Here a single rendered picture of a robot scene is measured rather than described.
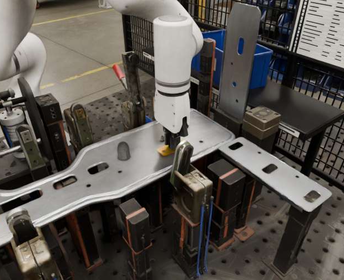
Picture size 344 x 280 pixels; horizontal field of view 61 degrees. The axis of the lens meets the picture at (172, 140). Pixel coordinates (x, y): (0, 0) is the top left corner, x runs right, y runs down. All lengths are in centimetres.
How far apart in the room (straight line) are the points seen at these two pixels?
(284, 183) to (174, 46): 42
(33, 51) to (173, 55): 61
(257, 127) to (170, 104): 30
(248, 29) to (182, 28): 28
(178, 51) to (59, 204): 43
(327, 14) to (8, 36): 95
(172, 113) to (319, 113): 52
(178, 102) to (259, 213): 56
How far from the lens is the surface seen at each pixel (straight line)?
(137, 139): 87
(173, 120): 71
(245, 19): 88
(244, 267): 96
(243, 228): 102
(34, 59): 115
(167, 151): 80
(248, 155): 83
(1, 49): 105
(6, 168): 93
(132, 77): 90
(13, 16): 98
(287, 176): 79
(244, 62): 90
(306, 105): 107
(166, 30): 64
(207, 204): 70
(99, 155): 83
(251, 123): 90
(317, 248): 107
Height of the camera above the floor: 150
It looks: 36 degrees down
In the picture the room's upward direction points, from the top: straight up
